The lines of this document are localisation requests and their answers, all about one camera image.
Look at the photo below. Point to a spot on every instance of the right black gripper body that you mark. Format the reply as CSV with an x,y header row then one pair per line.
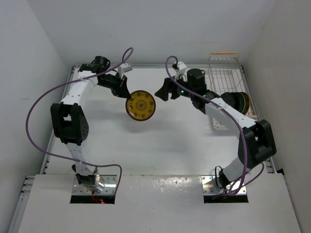
x,y
182,91

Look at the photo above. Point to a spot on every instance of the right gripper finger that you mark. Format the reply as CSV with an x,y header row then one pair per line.
x,y
163,92
175,92

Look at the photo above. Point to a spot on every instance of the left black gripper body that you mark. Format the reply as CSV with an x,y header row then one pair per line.
x,y
113,83

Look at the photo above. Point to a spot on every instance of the yellow patterned plate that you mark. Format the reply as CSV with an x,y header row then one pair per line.
x,y
141,106
247,103

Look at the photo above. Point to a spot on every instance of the black plate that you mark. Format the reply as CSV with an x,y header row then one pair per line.
x,y
229,99
237,102

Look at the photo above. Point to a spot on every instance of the black plate front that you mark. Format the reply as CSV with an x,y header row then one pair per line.
x,y
237,102

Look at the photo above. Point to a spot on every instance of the blue floral green plate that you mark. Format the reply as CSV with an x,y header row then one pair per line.
x,y
243,103

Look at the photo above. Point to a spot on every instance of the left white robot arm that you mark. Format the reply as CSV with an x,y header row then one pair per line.
x,y
69,121

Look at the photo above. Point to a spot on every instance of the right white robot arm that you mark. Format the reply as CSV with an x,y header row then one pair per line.
x,y
256,139

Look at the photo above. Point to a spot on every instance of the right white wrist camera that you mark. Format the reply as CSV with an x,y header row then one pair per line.
x,y
180,69

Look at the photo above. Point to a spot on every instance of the wire dish rack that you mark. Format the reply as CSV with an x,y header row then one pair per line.
x,y
223,74

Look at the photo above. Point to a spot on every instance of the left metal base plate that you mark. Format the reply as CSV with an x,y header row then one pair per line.
x,y
105,187

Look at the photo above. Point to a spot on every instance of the metal base plate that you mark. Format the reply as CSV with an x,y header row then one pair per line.
x,y
211,189
105,187

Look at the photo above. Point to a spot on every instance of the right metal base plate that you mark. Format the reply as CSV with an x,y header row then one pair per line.
x,y
211,189

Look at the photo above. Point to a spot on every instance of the right aluminium table rail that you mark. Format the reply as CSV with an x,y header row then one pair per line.
x,y
272,167

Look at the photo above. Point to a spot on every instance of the aluminium table rail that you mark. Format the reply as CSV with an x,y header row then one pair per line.
x,y
29,179
272,167

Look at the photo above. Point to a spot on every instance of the left aluminium table rail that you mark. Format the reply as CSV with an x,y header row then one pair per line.
x,y
29,179

